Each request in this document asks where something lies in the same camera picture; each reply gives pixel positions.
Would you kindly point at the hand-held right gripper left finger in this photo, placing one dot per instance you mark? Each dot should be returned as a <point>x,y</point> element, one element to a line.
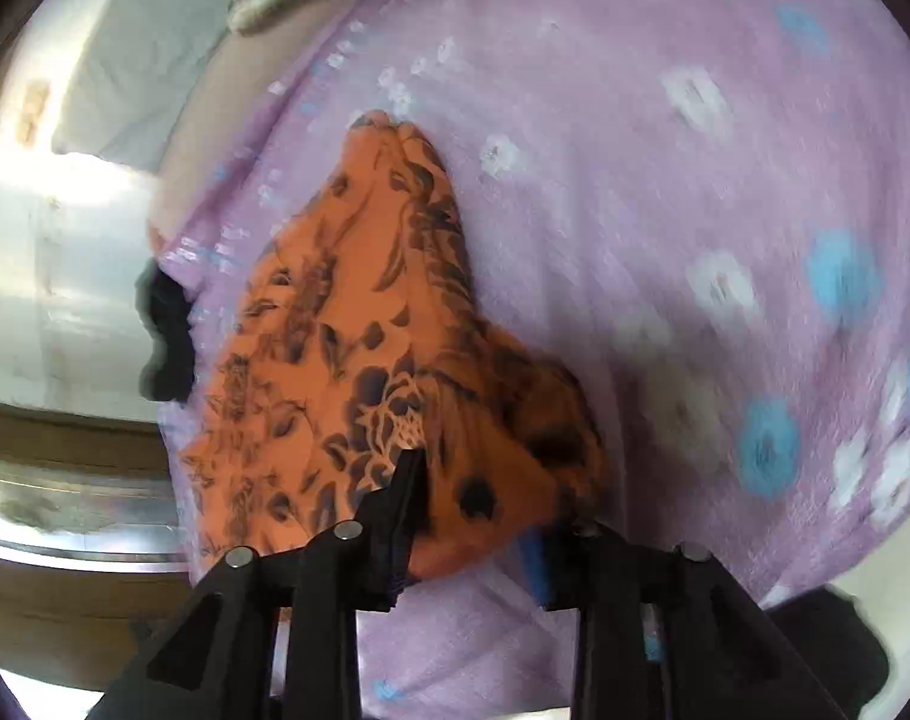
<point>395,510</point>

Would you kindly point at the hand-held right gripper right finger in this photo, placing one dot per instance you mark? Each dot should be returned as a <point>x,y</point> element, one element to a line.
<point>536,566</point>

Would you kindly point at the orange black floral cloth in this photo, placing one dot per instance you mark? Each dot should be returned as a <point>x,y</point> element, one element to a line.
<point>365,315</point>

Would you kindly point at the dark cloth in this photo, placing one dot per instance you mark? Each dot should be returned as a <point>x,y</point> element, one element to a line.
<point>830,645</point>

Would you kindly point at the wooden wardrobe with mirror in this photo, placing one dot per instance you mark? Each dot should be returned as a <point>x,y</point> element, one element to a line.
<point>65,480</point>

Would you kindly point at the purple floral blanket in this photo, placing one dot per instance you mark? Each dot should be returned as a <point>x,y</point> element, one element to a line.
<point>650,240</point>

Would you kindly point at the white door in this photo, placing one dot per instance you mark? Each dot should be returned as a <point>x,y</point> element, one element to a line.
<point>65,300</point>

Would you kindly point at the pink mattress cover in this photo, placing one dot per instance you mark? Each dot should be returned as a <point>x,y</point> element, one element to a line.
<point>215,135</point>

